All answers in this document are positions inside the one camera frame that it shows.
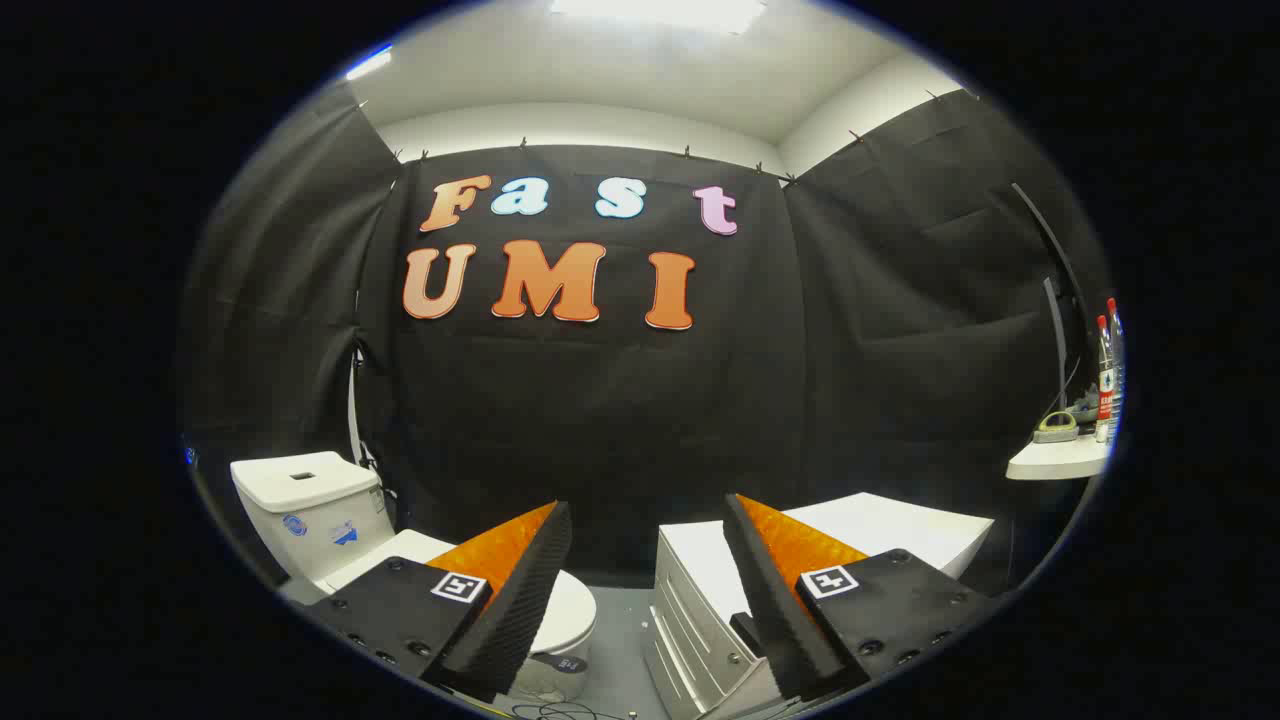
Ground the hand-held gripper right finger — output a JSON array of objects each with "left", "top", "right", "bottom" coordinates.
[{"left": 722, "top": 493, "right": 1003, "bottom": 703}]

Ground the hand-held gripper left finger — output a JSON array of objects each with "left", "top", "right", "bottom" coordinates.
[{"left": 305, "top": 500, "right": 574, "bottom": 703}]

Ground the white toilet lid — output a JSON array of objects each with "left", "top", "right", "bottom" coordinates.
[{"left": 320, "top": 530, "right": 599, "bottom": 657}]

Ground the white toilet bowl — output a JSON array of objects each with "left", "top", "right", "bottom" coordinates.
[{"left": 280, "top": 575, "right": 593, "bottom": 703}]

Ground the white drawer cabinet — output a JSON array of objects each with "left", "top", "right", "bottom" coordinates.
[{"left": 643, "top": 491, "right": 997, "bottom": 720}]

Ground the black backdrop cloth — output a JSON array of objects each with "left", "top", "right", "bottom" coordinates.
[{"left": 180, "top": 85, "right": 1111, "bottom": 591}]

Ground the clear bottle red label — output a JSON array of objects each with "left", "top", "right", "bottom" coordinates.
[
  {"left": 1105, "top": 297, "right": 1127, "bottom": 447},
  {"left": 1094, "top": 315, "right": 1114, "bottom": 445}
]

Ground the ceiling light panel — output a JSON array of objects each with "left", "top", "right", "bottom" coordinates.
[{"left": 547, "top": 0, "right": 770, "bottom": 37}]

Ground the bundle of black cables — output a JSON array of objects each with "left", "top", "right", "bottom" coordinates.
[{"left": 508, "top": 700, "right": 606, "bottom": 720}]

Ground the white wall shelf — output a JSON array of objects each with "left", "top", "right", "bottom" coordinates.
[{"left": 1005, "top": 437, "right": 1111, "bottom": 482}]

